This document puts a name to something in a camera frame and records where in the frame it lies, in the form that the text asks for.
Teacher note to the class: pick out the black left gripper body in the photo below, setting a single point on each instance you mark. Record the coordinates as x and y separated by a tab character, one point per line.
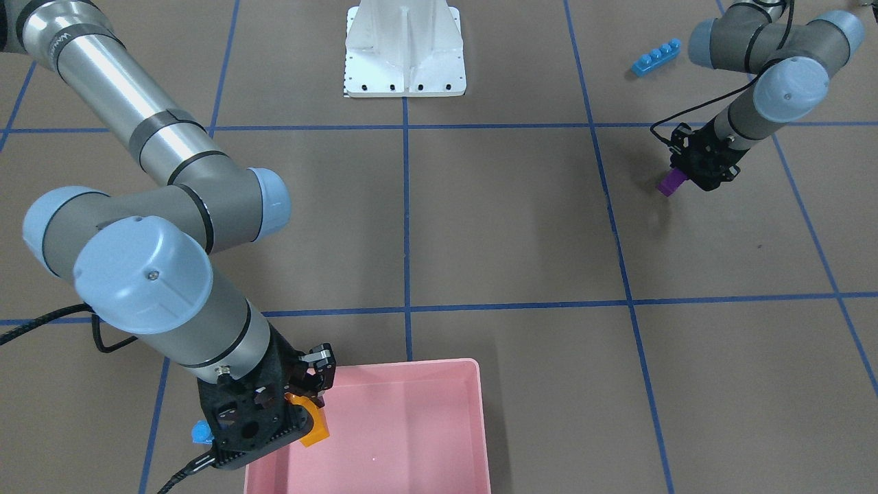
727	172

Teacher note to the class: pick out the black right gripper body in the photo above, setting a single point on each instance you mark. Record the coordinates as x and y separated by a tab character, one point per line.
287	357

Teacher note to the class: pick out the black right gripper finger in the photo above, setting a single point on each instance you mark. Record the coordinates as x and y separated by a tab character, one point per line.
320	368

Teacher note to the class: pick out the purple block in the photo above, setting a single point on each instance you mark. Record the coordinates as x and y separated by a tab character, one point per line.
671	182

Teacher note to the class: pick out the small blue block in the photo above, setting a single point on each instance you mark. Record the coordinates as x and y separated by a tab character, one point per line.
201	433

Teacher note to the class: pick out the orange block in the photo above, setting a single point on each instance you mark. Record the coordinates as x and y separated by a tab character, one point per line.
319	430

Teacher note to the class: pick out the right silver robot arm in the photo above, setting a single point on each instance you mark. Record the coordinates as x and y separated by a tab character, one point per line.
141	261

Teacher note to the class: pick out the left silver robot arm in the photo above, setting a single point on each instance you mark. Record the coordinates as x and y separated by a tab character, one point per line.
793	66

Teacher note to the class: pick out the pink plastic box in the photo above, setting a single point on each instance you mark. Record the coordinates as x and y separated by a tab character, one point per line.
407	427

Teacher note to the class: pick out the long blue block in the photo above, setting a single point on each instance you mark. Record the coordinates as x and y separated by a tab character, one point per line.
657	57

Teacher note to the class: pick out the brown paper table cover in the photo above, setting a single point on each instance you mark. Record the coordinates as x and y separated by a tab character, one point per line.
718	342

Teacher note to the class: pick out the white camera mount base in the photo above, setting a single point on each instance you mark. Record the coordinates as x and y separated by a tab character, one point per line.
404	49

